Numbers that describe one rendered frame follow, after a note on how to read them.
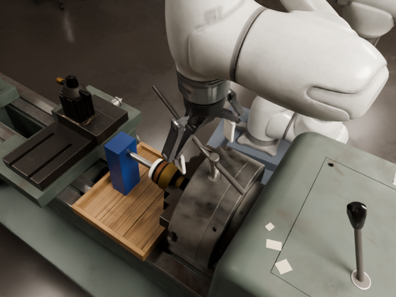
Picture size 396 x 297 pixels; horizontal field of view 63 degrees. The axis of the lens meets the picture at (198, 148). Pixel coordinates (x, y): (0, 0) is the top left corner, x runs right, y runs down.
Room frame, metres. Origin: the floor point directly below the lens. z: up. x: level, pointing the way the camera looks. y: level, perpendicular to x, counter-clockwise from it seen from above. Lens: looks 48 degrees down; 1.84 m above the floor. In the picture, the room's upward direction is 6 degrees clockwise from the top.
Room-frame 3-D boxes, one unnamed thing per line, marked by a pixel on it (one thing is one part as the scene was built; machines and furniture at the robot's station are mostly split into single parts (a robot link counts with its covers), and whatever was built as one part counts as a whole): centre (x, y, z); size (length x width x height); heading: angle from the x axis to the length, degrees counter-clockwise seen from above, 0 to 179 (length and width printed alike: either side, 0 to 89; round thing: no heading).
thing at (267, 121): (1.03, -0.29, 0.97); 0.18 x 0.16 x 0.22; 61
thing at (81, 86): (0.84, 0.44, 1.13); 0.08 x 0.08 x 0.03
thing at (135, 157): (0.60, 0.16, 1.08); 0.13 x 0.07 x 0.07; 62
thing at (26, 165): (0.79, 0.47, 0.95); 0.43 x 0.18 x 0.04; 152
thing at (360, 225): (0.30, -0.28, 1.38); 0.04 x 0.03 x 0.05; 62
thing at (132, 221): (0.61, 0.18, 0.88); 0.36 x 0.30 x 0.04; 152
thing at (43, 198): (0.83, 0.51, 0.89); 0.53 x 0.30 x 0.06; 152
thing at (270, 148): (1.04, -0.26, 0.83); 0.22 x 0.18 x 0.06; 70
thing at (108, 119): (0.83, 0.42, 1.00); 0.20 x 0.10 x 0.05; 62
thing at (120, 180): (0.64, 0.24, 1.00); 0.08 x 0.06 x 0.23; 152
